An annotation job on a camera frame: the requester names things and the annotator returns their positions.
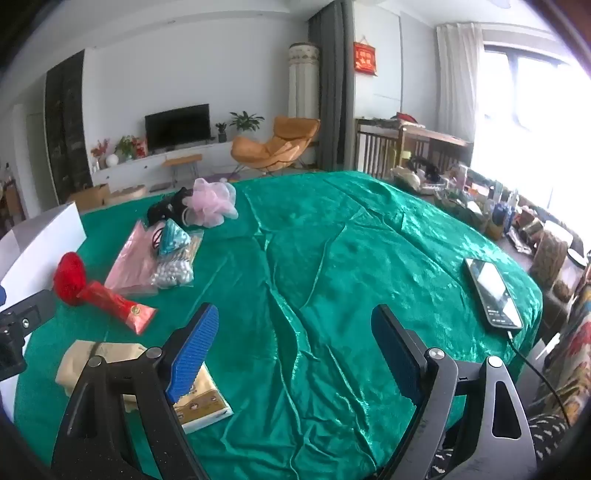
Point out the dark display cabinet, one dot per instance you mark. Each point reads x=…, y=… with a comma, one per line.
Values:
x=67, y=129

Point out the black plastic bag roll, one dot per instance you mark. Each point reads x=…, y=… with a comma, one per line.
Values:
x=159, y=213

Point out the red wall hanging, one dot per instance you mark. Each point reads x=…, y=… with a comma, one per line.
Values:
x=364, y=59

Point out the red flower branches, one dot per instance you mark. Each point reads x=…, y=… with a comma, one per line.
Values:
x=99, y=150

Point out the flat screen television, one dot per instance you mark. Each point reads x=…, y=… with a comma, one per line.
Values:
x=178, y=125

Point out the white curtain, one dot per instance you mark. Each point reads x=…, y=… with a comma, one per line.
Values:
x=457, y=78

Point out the white round vase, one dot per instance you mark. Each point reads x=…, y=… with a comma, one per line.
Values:
x=112, y=161

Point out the wooden stool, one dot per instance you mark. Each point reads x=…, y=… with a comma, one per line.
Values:
x=182, y=160

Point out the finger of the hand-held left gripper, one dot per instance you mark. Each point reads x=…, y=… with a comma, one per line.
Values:
x=32, y=304

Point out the brown patterned cushion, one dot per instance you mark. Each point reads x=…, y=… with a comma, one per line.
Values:
x=549, y=258

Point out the grey curtain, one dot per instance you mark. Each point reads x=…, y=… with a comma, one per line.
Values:
x=332, y=92

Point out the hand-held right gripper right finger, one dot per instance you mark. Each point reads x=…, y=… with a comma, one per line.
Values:
x=397, y=355

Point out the pile of assorted clutter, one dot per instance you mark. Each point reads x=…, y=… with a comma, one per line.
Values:
x=485, y=198

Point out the red packet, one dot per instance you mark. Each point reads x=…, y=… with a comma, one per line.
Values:
x=115, y=304

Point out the yellow white tissue packet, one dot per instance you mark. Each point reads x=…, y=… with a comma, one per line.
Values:
x=203, y=406

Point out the green plant with red wrap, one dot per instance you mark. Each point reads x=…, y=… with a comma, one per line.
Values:
x=129, y=146

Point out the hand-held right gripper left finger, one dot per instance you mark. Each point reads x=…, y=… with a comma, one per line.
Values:
x=196, y=350

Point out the large green potted plant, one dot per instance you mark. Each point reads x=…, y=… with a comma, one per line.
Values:
x=247, y=121

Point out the cardboard box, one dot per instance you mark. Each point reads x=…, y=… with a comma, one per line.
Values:
x=90, y=196

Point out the teal striped pouch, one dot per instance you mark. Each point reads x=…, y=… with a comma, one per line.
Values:
x=173, y=237

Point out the red pompom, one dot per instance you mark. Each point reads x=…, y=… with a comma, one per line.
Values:
x=69, y=277

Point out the beige cloth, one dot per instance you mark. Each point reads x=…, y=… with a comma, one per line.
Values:
x=78, y=355

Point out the small green potted plant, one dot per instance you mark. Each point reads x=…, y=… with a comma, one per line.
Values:
x=222, y=134

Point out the green satin tablecloth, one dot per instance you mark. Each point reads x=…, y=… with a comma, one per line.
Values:
x=300, y=254

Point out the pink bath loofah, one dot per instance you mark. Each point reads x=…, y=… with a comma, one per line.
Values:
x=212, y=203

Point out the pink face mask packets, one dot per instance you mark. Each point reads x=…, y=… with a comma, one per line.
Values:
x=131, y=258

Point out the orange lounge chair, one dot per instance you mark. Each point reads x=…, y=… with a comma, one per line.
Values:
x=272, y=147

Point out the covered standing air conditioner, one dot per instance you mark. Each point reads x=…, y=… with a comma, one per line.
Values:
x=302, y=83

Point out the cotton swab packet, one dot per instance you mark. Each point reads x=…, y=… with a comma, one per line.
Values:
x=173, y=272

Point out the white television cabinet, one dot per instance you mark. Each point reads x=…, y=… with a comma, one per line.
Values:
x=138, y=166

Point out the white storage box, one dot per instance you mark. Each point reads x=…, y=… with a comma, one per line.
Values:
x=41, y=244

